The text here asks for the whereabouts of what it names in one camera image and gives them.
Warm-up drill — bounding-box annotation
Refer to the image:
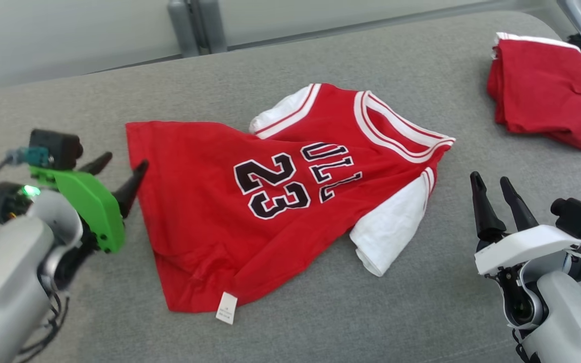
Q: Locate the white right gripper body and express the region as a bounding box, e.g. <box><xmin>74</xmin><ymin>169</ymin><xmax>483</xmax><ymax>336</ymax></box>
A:
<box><xmin>475</xmin><ymin>224</ymin><xmax>581</xmax><ymax>277</ymax></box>

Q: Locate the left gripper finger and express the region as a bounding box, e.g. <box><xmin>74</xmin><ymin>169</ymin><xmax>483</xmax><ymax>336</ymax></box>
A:
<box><xmin>113</xmin><ymin>160</ymin><xmax>149</xmax><ymax>218</ymax></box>
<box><xmin>79</xmin><ymin>152</ymin><xmax>113</xmax><ymax>176</ymax></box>

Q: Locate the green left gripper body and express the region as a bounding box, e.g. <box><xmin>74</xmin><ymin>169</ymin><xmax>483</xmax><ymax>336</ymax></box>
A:
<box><xmin>31</xmin><ymin>168</ymin><xmax>126</xmax><ymax>254</ymax></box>

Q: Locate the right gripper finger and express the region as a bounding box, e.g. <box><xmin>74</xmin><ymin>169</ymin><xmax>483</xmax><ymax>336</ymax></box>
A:
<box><xmin>500</xmin><ymin>176</ymin><xmax>539</xmax><ymax>232</ymax></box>
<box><xmin>470</xmin><ymin>171</ymin><xmax>507</xmax><ymax>241</ymax></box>

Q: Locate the red jersey number 23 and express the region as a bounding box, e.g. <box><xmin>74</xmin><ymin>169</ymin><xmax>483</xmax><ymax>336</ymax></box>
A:
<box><xmin>126</xmin><ymin>83</ymin><xmax>456</xmax><ymax>326</ymax></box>

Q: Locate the red shorts white waistband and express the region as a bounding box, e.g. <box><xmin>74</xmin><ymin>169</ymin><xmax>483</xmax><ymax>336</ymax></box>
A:
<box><xmin>487</xmin><ymin>32</ymin><xmax>581</xmax><ymax>153</ymax></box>

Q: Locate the grey leg with caster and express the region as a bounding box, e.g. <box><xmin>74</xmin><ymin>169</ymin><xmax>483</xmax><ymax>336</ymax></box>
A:
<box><xmin>557</xmin><ymin>0</ymin><xmax>581</xmax><ymax>53</ymax></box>

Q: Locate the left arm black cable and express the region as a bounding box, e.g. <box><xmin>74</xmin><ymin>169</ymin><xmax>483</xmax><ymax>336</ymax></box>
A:
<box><xmin>0</xmin><ymin>147</ymin><xmax>49</xmax><ymax>210</ymax></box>

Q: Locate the grey double partition post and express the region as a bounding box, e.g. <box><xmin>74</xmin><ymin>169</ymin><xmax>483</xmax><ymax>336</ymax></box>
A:
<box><xmin>168</xmin><ymin>0</ymin><xmax>228</xmax><ymax>57</ymax></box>

